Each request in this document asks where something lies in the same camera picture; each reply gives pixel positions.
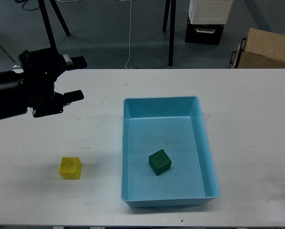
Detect light blue plastic bin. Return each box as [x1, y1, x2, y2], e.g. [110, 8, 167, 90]
[121, 96, 220, 208]

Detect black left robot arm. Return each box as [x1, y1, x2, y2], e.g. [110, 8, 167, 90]
[0, 48, 87, 120]

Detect white plastic appliance box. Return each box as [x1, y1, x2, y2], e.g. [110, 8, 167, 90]
[188, 0, 233, 25]

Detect dark brown drawer box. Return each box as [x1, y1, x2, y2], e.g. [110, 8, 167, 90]
[185, 20, 224, 45]

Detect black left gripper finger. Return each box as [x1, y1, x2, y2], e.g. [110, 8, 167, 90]
[63, 54, 87, 71]
[62, 90, 84, 105]

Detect black table legs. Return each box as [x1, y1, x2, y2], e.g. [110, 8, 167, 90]
[162, 0, 177, 66]
[38, 0, 71, 52]

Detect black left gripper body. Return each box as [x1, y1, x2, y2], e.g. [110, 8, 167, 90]
[19, 48, 66, 118]

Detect yellow wooden cube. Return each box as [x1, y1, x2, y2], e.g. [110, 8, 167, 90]
[59, 157, 82, 179]

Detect black left table legs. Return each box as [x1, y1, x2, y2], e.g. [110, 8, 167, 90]
[38, 0, 71, 52]

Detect green wooden cube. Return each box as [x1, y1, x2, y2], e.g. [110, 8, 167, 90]
[148, 149, 172, 176]

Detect black right table legs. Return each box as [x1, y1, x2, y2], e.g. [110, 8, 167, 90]
[162, 0, 177, 66]

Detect white hanging cable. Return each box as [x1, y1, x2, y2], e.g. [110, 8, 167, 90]
[125, 0, 133, 70]

